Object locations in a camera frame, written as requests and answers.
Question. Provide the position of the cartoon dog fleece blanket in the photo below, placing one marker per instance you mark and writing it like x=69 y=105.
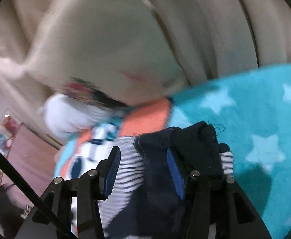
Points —
x=251 y=112

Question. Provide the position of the beige floral cushion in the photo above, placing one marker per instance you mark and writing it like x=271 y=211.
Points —
x=106 y=52

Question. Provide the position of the beige curtain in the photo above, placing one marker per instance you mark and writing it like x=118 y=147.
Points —
x=208 y=38

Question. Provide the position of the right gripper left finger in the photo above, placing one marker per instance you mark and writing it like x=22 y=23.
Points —
x=102 y=178

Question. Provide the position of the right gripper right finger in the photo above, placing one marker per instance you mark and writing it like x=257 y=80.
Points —
x=180 y=172

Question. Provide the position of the navy striped child pants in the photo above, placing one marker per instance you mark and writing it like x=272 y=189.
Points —
x=144 y=202

